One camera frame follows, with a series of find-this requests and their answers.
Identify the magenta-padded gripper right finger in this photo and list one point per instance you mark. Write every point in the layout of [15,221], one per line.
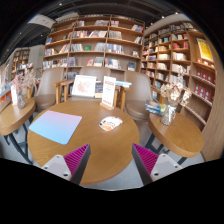
[148,160]

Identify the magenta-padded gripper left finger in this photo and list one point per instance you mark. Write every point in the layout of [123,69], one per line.
[75,160]

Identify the orange and white computer mouse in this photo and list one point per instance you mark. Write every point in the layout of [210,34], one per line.
[110,123]

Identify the pink-blue gradient mouse pad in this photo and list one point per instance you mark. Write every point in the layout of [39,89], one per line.
[55,126]

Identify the round wooden side table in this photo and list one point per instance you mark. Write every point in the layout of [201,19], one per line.
[180,133]
[15,116]

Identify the glass vase with beige flowers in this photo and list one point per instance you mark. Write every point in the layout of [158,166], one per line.
[168,115]

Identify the stack of blue books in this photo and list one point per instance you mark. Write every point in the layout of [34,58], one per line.
[154,107]

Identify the dark cover book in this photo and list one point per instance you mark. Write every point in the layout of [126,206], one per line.
[98,89]

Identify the white framed floral picture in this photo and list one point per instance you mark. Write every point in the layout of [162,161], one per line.
[84,86]

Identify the white sign on wooden base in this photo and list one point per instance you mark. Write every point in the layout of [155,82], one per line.
[108,90]

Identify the light blue book stack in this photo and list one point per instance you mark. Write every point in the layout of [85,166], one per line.
[123,83]

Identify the glass vase with pink flowers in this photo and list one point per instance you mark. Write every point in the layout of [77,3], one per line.
[20,98]

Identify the curved wooden bookshelf unit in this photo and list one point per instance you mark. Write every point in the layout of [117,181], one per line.
[176,56]

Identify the small distant wooden bookshelf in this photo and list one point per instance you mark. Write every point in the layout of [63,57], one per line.
[20,60]

